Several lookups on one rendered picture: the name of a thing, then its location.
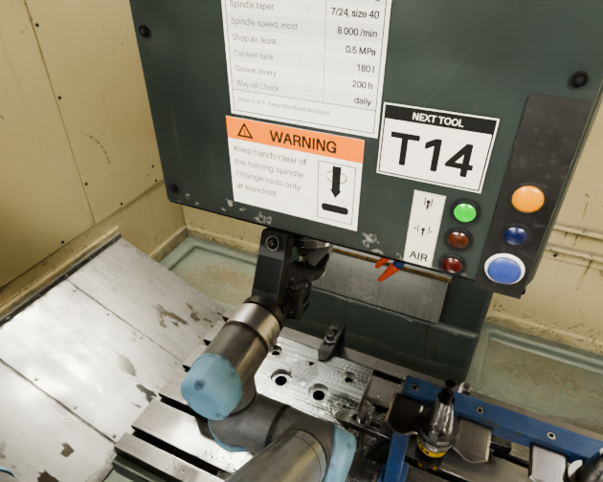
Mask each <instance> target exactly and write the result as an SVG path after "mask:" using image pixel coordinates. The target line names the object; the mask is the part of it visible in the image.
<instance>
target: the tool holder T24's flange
mask: <svg viewBox="0 0 603 482"><path fill-rule="evenodd" d="M429 409H430V407H427V408H425V409H423V410H422V411H421V412H420V414H419V417H418V421H417V426H418V429H417V432H416V434H417V436H418V438H419V440H420V441H421V442H422V443H423V444H424V445H425V444H426V442H429V443H431V444H433V445H435V446H436V447H435V450H446V449H449V448H451V447H452V446H453V444H454V441H455V440H456V438H457V436H458V421H457V419H456V418H455V417H454V422H453V430H452V432H451V433H450V434H449V435H447V436H436V435H434V434H432V433H431V432H430V431H429V430H428V429H427V428H426V427H425V424H424V419H425V416H426V414H427V413H428V411H429Z"/></svg>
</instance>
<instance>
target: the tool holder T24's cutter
mask: <svg viewBox="0 0 603 482"><path fill-rule="evenodd" d="M414 458H417V459H418V461H419V462H418V466H419V467H420V468H421V469H423V470H425V471H426V470H427V469H428V468H433V471H436V470H438V469H439V468H440V466H441V463H442V460H443V456H441V457H438V458H434V457H430V456H428V455H426V454H425V453H423V452H422V451H421V449H420V448H419V446H418V445H416V449H415V453H414Z"/></svg>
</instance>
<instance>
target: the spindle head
mask: <svg viewBox="0 0 603 482"><path fill-rule="evenodd" d="M129 5H130V9H131V14H132V19H133V25H134V30H135V34H136V39H137V44H138V49H139V54H140V59H141V63H142V68H143V74H144V79H145V88H146V92H147V97H148V102H149V107H150V112H151V117H152V122H153V127H154V132H155V137H156V142H157V146H158V151H159V156H160V161H161V167H162V171H163V176H164V181H165V186H166V191H167V198H168V199H169V201H170V202H172V203H176V204H180V205H183V206H187V207H191V208H198V209H201V210H204V211H208V212H212V213H216V214H219V215H223V216H227V217H231V218H234V219H237V220H241V221H245V222H249V223H252V224H256V225H260V226H263V227H267V228H270V229H274V230H281V231H284V232H288V233H292V234H296V235H299V236H302V237H306V238H310V239H314V240H318V241H321V242H325V243H328V244H332V245H336V246H339V247H343V248H347V249H351V250H354V251H357V252H364V253H368V254H371V255H375V256H379V257H383V258H387V259H389V260H393V261H397V262H401V263H405V264H408V265H412V266H416V267H419V268H422V269H426V270H430V271H434V272H438V273H441V274H444V272H443V271H442V270H441V269H440V268H439V266H438V261H439V259H440V257H441V256H442V255H444V254H446V253H454V254H457V255H459V256H461V257H462V258H463V259H464V261H465V263H466V269H465V271H464V273H463V274H461V275H457V276H456V277H458V278H462V279H466V280H470V281H474V282H475V281H476V277H477V274H478V270H479V267H480V262H481V259H482V255H483V252H484V248H485V245H486V241H487V238H488V234H489V231H490V228H491V225H492V222H493V218H494V215H495V211H496V208H497V204H498V202H499V198H500V195H501V191H502V188H503V182H504V179H505V175H506V172H507V169H508V166H509V162H510V159H511V155H512V152H513V148H514V145H515V141H516V139H517V136H518V132H519V129H520V125H521V122H522V118H523V115H524V111H525V106H526V103H527V100H528V96H529V94H535V95H543V96H551V97H558V98H566V99H581V100H588V101H593V102H594V104H593V106H592V110H591V112H590V115H589V117H588V120H587V123H586V125H585V128H584V131H583V133H582V136H581V139H580V141H579V144H578V146H577V148H576V151H575V154H574V156H573V159H572V162H571V164H570V167H569V171H568V174H567V177H566V179H565V182H564V184H563V186H562V189H561V192H560V194H559V197H558V200H557V202H556V205H555V208H554V210H553V212H552V215H551V217H550V220H549V223H548V225H547V230H546V232H545V235H544V238H543V240H542V243H541V246H540V248H539V250H538V253H537V255H536V258H535V261H534V263H533V266H532V269H531V271H530V274H529V277H528V279H527V282H526V284H525V288H526V286H527V285H528V284H529V283H530V282H531V281H532V280H533V279H534V276H535V274H536V272H537V269H538V267H539V264H540V262H541V259H542V256H543V254H544V251H545V249H546V246H547V242H548V239H549V238H550V235H551V232H552V230H553V227H554V225H555V222H556V219H557V217H558V214H559V212H560V209H561V206H562V205H563V202H564V200H565V197H566V194H567V192H568V189H569V187H570V182H571V180H572V177H573V175H574V172H575V170H576V167H577V165H578V163H579V160H580V158H581V155H582V152H583V150H584V147H585V145H586V142H587V139H588V137H589V135H590V133H591V130H592V126H593V123H594V121H595V118H596V115H597V113H598V110H599V108H600V105H601V102H602V100H603V0H391V16H390V24H389V34H388V44H387V53H386V62H385V72H384V81H383V91H382V100H381V109H380V119H379V128H378V138H377V139H376V138H372V137H366V136H360V135H354V134H349V133H344V132H338V131H332V130H327V129H322V128H316V127H310V126H305V125H299V124H294V123H288V122H283V121H277V120H267V119H262V118H256V117H250V116H244V115H239V114H234V113H232V109H231V99H230V88H229V78H228V67H227V57H226V46H225V35H224V25H223V14H222V4H221V0H129ZM384 102H392V103H398V104H405V105H411V106H418V107H425V108H432V109H438V110H445V111H452V112H459V113H464V114H471V115H478V116H485V117H491V118H498V119H500V121H499V125H498V129H497V132H496V136H495V140H494V143H493V147H492V151H491V154H490V158H489V162H488V166H487V169H486V173H485V177H484V180H483V184H482V188H481V192H480V193H477V192H473V191H468V190H463V189H458V188H453V187H448V186H440V185H435V184H430V183H425V182H420V181H416V180H411V179H406V178H401V177H396V176H391V175H387V174H382V173H377V164H378V155H379V145H380V137H381V127H382V119H383V109H384ZM226 116H229V117H235V118H240V119H245V120H251V121H261V122H267V123H272V124H277V125H282V126H288V127H294V128H299V129H304V130H310V131H315V132H321V133H326V134H331V135H337V136H343V137H348V138H353V139H359V140H364V141H365V143H364V155H363V166H362V178H361V188H360V200H359V211H358V223H357V231H356V230H349V229H345V228H341V227H337V226H333V225H329V224H326V223H322V222H318V221H314V220H310V219H306V218H302V217H299V216H295V215H291V214H287V213H283V212H279V211H275V210H271V209H268V208H261V207H257V206H253V205H248V204H244V203H240V202H237V201H235V198H234V189H233V179H232V170H231V160H230V150H229V140H228V130H227V121H226ZM415 190H418V191H423V192H428V193H433V194H437V195H441V196H446V199H445V204H444V209H443V212H442V217H441V222H440V227H439V231H438V236H437V240H436V244H435V253H434V258H433V262H432V267H431V268H429V267H426V266H422V265H418V264H414V263H411V262H408V261H404V260H403V257H404V251H405V246H406V240H407V234H408V228H409V223H410V216H411V210H412V204H413V194H414V191H415ZM459 199H470V200H472V201H474V202H476V203H477V204H478V205H479V207H480V218H479V219H478V220H477V221H476V222H475V223H473V224H470V225H462V224H459V223H457V222H456V221H455V220H454V219H453V218H452V216H451V213H450V209H451V206H452V204H453V203H454V202H455V201H457V200H459ZM451 228H464V229H466V230H468V231H469V232H470V233H471V234H472V236H473V244H472V246H471V247H470V248H469V249H468V250H466V251H463V252H456V251H453V250H451V249H450V248H448V247H447V246H446V244H445V242H444V236H445V233H446V231H447V230H449V229H451ZM525 288H524V291H523V293H522V295H524V294H525Z"/></svg>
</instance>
